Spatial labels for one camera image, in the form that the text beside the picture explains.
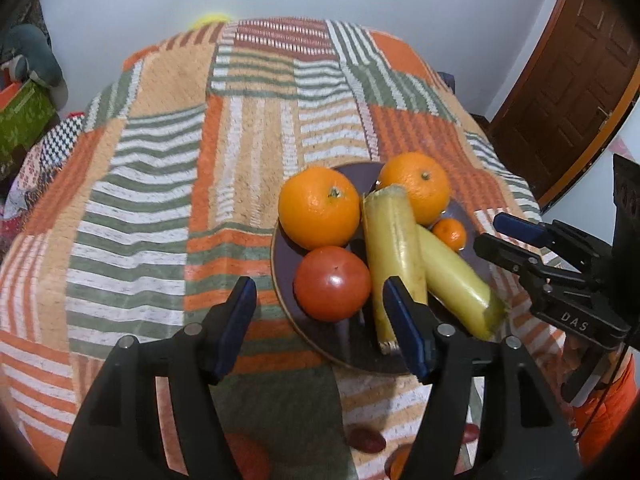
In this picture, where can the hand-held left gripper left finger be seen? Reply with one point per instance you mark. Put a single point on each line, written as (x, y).
(235, 330)

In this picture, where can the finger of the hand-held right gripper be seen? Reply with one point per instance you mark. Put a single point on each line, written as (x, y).
(520, 230)
(505, 255)

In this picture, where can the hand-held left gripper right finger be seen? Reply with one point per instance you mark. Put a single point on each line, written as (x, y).
(405, 330)

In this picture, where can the yellow corn cob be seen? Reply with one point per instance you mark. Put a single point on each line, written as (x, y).
(392, 250)
(460, 285)

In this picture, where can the purple round plate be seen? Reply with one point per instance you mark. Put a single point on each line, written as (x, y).
(350, 342)

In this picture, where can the small mandarin orange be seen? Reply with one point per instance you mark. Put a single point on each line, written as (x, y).
(450, 234)

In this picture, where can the large red tomato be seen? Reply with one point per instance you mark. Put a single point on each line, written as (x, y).
(332, 285)

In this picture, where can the large orange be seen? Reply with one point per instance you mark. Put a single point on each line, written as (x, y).
(414, 187)
(319, 207)

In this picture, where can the brown wooden door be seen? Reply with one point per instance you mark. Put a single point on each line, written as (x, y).
(565, 85)

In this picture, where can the striped patchwork blanket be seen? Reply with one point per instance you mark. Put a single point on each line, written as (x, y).
(150, 185)

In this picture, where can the pink floral cloth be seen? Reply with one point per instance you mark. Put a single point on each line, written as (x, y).
(25, 182)

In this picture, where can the black and white checkered cloth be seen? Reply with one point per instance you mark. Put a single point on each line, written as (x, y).
(60, 135)

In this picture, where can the green storage box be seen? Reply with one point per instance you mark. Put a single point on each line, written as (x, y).
(25, 120)

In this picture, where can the yellow round object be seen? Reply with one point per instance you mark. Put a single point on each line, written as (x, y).
(210, 21)

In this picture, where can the grey plush toy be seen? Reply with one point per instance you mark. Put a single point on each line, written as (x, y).
(30, 55)

